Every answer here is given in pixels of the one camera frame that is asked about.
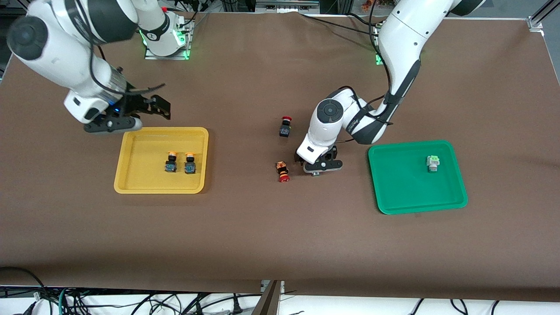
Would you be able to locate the aluminium corner profile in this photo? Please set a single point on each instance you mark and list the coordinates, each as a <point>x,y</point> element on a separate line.
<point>536,21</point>

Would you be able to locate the brown table cover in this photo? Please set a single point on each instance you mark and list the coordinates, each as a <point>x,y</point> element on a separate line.
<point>280,240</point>

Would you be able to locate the red button black body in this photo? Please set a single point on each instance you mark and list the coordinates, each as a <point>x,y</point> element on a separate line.
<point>285,130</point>

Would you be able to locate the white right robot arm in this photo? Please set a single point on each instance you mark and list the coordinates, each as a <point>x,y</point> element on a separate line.
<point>57,57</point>

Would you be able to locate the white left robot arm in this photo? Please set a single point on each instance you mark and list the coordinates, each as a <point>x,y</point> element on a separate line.
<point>402,39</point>

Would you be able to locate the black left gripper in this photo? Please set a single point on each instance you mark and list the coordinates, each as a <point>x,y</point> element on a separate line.
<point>332,153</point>

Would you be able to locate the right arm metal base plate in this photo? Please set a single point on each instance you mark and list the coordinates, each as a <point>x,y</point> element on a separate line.
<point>166,57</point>

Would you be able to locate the yellow push button switch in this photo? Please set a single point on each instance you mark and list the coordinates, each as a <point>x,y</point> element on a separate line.
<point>190,167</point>
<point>170,165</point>

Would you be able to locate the yellow plastic tray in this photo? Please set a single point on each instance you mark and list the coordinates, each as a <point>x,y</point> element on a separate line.
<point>144,162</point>

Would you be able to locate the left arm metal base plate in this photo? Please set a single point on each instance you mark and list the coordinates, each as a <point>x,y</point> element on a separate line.
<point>376,60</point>

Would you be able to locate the green plastic tray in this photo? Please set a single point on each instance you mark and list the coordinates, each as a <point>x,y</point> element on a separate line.
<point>402,175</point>

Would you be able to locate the aluminium table frame profile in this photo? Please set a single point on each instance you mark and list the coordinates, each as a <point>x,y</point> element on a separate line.
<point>271,302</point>

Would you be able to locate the red button orange label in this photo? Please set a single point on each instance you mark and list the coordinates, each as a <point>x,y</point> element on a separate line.
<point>283,170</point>

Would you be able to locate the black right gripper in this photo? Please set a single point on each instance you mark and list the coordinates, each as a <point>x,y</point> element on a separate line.
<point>133,105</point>

